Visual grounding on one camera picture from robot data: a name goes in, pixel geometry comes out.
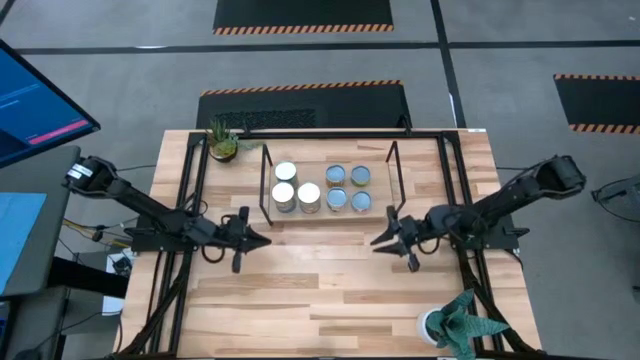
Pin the tall peaches label can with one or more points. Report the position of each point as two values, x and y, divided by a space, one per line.
309 196

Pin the yellow bean print can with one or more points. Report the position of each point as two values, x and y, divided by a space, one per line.
335 175

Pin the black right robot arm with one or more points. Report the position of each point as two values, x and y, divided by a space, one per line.
520 190

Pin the light blue pad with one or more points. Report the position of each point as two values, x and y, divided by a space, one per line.
20 235

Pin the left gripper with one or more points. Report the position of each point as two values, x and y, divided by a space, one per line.
235 235

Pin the black hazard-striped floor mat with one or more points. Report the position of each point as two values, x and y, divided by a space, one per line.
300 12
350 107
600 102

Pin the tall peas label can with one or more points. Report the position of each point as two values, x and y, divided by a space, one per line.
283 196

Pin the mushroom label can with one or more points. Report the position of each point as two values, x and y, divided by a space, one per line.
360 175

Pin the grey desk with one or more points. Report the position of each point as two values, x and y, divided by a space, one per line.
50 180

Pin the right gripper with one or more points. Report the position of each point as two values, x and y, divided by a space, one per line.
412 235

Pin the short silver lid can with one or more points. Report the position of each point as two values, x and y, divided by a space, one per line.
361 201

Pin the black desk foot bar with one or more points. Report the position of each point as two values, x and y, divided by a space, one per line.
85 277

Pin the succulent plant in dark pot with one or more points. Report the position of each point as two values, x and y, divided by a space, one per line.
222 145

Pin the black monitor with blue screen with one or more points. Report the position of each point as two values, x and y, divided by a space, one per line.
35 100

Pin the green plant in white pot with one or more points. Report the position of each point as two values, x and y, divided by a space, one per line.
455 325

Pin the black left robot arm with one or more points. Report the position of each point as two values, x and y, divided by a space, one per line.
135 200

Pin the wooden shelf with black frame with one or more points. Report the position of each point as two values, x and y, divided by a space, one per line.
320 218

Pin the green peas polka dot can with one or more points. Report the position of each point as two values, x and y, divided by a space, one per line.
337 198

